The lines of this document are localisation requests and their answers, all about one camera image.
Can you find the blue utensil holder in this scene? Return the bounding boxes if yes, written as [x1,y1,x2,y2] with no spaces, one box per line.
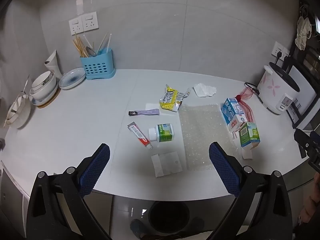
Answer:
[80,48,116,80]

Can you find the purple sachet wrapper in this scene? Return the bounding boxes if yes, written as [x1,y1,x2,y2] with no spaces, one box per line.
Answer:
[128,108,160,116]

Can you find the hanging white cloth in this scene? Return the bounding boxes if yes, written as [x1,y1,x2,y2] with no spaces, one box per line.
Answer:
[295,16,312,50]

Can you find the yellow silver snack wrapper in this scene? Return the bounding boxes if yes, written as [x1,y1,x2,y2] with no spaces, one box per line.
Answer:
[159,85,191,112]

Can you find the left wall socket pair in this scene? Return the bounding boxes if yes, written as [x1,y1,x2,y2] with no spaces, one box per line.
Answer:
[69,11,99,36]

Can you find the red white ointment tube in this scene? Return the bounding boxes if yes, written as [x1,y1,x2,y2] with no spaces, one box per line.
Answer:
[127,122,153,150]

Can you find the white bowl with spoon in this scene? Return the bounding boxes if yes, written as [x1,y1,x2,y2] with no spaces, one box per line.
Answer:
[3,76,31,129]

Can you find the person's right hand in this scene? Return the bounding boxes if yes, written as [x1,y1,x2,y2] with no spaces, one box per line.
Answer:
[298,173,319,225]

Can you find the wooden round coaster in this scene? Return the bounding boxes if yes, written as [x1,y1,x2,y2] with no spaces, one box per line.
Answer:
[37,87,61,108]

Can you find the green white small carton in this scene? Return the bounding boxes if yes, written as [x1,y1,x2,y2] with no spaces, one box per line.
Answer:
[239,122,260,148]

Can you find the blue white milk carton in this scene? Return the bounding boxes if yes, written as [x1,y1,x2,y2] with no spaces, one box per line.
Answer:
[221,98,247,132]

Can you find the red mesh net bag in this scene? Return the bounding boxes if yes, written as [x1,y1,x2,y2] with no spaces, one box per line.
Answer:
[235,87,255,123]

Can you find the stacked white bowls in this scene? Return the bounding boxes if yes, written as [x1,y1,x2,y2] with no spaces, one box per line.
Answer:
[29,71,58,106]

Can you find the black metal rack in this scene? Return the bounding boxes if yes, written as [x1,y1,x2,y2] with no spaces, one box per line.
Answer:
[289,0,319,83]

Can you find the black power cable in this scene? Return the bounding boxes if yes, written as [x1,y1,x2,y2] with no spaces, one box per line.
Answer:
[244,82,261,95]

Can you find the white pink rice cooker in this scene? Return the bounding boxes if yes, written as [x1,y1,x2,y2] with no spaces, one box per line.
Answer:
[257,62,300,115]

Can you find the clear bubble wrap sheet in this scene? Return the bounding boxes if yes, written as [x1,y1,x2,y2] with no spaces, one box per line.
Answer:
[178,104,240,171]

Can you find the right wall socket pair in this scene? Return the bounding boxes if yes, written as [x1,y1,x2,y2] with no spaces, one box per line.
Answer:
[271,41,290,61]

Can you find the white microwave oven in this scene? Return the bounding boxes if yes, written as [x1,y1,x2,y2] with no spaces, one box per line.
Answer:
[287,66,319,132]

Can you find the blue patterned plate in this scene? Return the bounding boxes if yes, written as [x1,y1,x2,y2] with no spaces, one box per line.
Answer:
[59,67,86,90]

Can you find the wall socket pair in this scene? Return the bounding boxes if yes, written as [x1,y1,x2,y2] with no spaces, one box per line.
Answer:
[271,41,290,61]
[69,11,99,36]

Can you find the white tissue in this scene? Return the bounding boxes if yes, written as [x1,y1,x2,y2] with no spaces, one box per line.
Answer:
[193,83,217,98]

